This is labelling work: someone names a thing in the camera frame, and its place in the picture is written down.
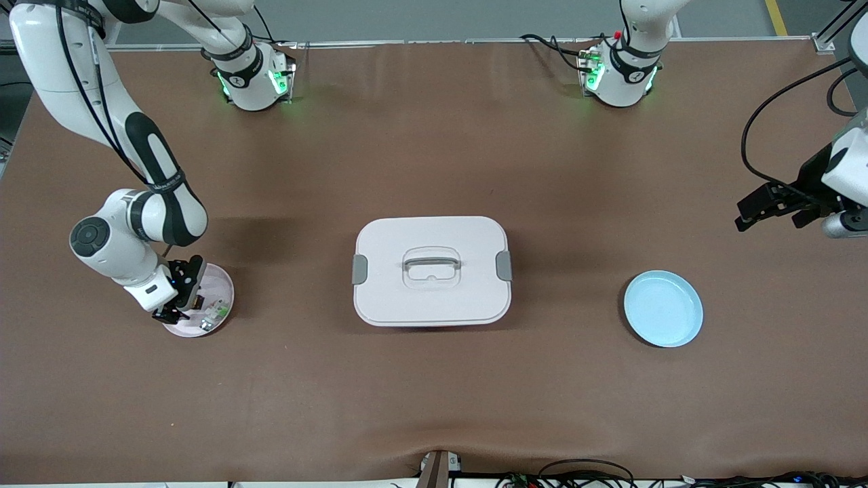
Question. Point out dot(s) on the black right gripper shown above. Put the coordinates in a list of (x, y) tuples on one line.
[(184, 280)]

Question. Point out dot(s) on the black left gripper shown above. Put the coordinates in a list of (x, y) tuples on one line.
[(809, 177)]

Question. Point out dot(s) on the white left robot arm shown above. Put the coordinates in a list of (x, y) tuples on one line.
[(620, 85)]

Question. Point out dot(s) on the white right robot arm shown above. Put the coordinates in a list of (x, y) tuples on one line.
[(61, 54)]

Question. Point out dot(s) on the pink round plate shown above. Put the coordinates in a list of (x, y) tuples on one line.
[(217, 291)]

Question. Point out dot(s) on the light blue round plate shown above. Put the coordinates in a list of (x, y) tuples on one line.
[(664, 308)]

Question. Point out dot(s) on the storage box with white lid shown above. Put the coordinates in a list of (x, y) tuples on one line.
[(434, 298)]

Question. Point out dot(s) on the green and white switch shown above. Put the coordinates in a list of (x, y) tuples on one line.
[(215, 316)]

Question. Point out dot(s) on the aluminium frame profile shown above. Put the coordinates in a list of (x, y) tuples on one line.
[(831, 34)]

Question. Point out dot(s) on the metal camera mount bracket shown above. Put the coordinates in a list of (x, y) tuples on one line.
[(437, 471)]

